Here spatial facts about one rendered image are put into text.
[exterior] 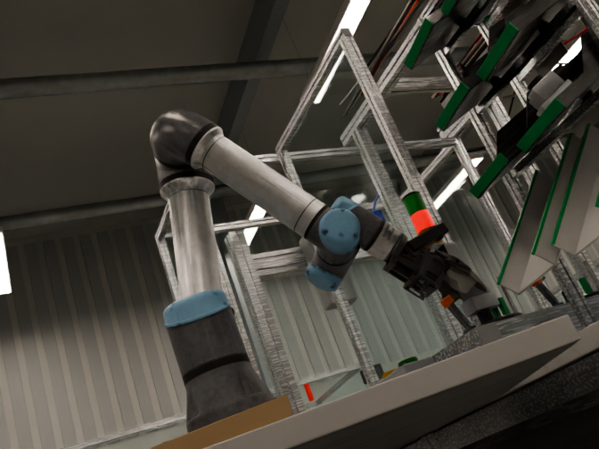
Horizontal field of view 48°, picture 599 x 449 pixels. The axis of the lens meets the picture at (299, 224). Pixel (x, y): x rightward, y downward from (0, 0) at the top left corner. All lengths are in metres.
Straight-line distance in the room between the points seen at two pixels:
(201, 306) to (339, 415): 0.50
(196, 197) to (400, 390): 0.80
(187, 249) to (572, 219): 0.71
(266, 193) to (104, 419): 8.21
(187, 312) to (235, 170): 0.29
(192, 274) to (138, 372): 8.23
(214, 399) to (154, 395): 8.41
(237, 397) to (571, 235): 0.60
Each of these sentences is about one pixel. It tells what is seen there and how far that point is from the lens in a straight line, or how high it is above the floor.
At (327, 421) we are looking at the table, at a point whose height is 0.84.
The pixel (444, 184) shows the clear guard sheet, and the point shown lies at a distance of 3.10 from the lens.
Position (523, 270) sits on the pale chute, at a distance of 1.30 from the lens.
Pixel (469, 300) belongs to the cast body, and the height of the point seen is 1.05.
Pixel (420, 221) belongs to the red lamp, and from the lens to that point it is 1.75.
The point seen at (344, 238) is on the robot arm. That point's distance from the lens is 1.21.
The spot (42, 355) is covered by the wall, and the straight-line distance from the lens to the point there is 9.63.
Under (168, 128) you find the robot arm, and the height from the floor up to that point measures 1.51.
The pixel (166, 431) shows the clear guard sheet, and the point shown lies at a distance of 6.31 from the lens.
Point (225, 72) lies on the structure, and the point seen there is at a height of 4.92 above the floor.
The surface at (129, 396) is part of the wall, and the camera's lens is 9.45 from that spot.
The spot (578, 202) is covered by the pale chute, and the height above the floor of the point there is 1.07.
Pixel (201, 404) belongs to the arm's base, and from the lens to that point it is 1.12.
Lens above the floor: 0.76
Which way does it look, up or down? 23 degrees up
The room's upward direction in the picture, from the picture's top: 21 degrees counter-clockwise
